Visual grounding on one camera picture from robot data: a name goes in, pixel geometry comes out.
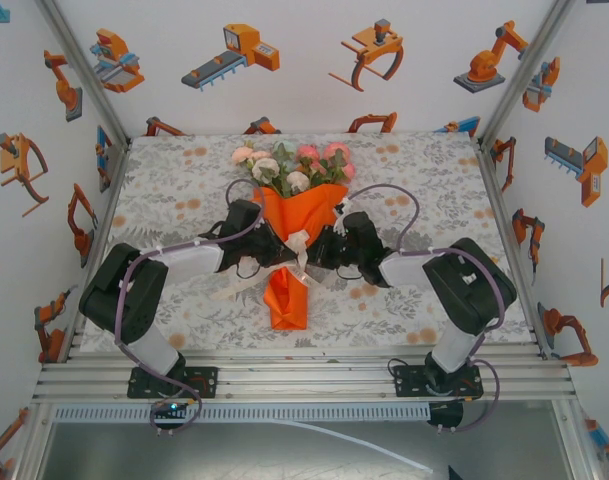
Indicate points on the cream ribbon with gold print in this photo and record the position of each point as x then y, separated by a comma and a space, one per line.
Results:
296, 245

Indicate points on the orange wrapping paper sheet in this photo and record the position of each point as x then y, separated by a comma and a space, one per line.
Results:
304, 215

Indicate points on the peach fake flower stem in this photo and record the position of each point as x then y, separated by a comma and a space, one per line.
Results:
241, 154

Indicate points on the mint fake flower stem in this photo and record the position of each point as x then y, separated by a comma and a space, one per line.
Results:
284, 149

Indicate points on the pink fake flower stem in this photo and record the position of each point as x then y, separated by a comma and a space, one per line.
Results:
336, 150
309, 152

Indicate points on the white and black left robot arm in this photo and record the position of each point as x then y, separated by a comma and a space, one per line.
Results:
194, 260

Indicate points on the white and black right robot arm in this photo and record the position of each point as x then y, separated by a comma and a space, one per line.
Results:
399, 270

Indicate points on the floral patterned table mat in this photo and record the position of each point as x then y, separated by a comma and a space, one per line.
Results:
184, 165

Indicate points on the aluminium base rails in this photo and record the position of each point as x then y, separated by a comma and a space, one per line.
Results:
309, 385

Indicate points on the small board with green light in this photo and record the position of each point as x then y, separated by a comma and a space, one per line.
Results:
170, 407

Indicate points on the thin white tube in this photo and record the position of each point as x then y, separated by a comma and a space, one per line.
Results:
364, 442

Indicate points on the black connector box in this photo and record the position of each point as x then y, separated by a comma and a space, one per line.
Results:
446, 415

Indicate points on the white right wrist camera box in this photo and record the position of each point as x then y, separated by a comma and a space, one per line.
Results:
343, 220

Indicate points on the aluminium side rail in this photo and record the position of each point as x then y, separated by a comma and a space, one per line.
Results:
511, 250
104, 220

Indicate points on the aluminium frame post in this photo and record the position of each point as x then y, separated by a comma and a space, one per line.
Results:
529, 65
84, 65

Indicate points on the aluminium frame leg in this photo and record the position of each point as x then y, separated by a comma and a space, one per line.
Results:
31, 450
576, 440

